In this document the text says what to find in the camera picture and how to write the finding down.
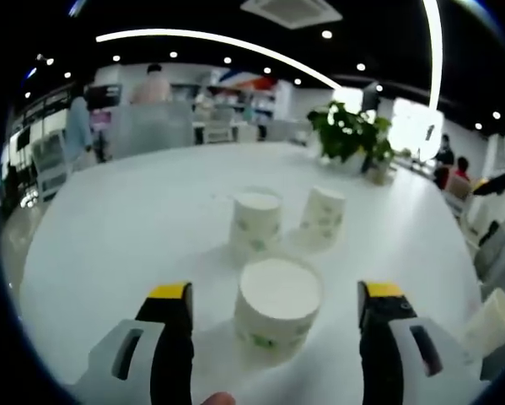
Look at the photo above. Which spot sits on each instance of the white mesh chair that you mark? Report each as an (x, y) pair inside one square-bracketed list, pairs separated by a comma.
[(220, 126), (52, 164)]

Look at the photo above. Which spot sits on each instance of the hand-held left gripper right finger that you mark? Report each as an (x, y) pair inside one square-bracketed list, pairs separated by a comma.
[(378, 346)]

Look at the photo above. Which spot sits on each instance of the small pale jar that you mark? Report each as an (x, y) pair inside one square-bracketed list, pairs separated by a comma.
[(378, 174)]

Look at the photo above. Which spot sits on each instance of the grey mesh chair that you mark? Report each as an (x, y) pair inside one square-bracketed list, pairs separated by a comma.
[(151, 126)]

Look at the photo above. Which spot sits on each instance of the group of ceiling spot lights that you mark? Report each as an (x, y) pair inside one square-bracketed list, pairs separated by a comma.
[(326, 34)]

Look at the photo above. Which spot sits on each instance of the long ceiling light strip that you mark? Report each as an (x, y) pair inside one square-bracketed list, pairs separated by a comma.
[(436, 55)]

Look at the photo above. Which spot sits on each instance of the red blue wall graphic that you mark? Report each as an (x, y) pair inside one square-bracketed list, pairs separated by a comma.
[(243, 80)]

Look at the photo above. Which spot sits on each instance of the ceiling air conditioner vent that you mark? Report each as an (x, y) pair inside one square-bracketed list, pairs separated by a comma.
[(292, 10)]

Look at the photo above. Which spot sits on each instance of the white storage shelf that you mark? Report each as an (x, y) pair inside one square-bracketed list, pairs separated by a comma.
[(235, 103)]

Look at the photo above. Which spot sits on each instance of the curved ceiling light strip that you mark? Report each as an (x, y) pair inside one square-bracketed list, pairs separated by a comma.
[(172, 31)]

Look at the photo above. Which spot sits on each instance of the white table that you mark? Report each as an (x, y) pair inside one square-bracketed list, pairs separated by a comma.
[(130, 219)]

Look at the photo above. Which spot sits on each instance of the white paper cup green print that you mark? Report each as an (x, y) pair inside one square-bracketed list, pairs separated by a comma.
[(490, 320), (254, 219), (321, 215), (277, 295)]

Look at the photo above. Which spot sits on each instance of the green potted plant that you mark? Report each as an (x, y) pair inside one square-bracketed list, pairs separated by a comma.
[(345, 131)]

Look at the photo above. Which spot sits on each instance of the wall monitor screen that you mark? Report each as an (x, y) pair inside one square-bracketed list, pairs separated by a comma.
[(104, 96)]

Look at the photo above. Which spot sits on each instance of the dark hanging screen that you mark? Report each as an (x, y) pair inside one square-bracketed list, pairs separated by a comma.
[(370, 96)]

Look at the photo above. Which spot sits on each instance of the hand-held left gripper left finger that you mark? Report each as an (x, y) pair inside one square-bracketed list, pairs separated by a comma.
[(172, 337)]

